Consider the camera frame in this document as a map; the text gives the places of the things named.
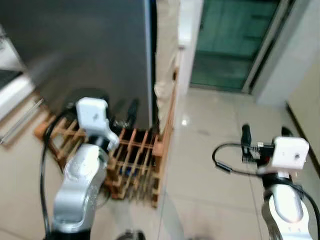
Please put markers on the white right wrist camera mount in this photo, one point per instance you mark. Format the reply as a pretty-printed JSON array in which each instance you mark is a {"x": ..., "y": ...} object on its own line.
[{"x": 290, "y": 152}]

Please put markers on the beige crumpled cover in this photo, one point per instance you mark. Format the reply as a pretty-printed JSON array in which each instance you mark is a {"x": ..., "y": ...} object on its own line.
[{"x": 167, "y": 50}]

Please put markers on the grey fridge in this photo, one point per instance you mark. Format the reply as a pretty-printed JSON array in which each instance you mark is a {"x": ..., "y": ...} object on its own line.
[{"x": 85, "y": 45}]

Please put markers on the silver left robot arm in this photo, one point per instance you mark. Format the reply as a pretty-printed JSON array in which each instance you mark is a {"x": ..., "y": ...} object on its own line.
[{"x": 80, "y": 185}]

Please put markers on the wooden wine rack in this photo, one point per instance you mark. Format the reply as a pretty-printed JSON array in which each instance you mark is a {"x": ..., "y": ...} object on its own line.
[{"x": 137, "y": 160}]

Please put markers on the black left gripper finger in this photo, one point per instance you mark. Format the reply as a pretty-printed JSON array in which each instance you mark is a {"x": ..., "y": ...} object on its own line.
[{"x": 133, "y": 112}]

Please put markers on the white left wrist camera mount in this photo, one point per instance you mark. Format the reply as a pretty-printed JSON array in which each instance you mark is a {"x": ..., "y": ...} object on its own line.
[{"x": 92, "y": 115}]

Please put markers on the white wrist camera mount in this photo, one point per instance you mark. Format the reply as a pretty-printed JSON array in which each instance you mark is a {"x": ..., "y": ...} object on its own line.
[
  {"x": 92, "y": 115},
  {"x": 290, "y": 152}
]

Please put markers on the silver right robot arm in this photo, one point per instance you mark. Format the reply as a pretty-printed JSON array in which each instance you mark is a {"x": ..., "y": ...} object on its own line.
[{"x": 285, "y": 210}]

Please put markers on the green glass door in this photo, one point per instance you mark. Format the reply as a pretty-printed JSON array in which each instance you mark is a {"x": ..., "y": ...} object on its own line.
[{"x": 230, "y": 45}]

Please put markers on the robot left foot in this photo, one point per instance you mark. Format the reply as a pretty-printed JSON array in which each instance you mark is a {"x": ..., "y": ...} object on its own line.
[{"x": 131, "y": 235}]

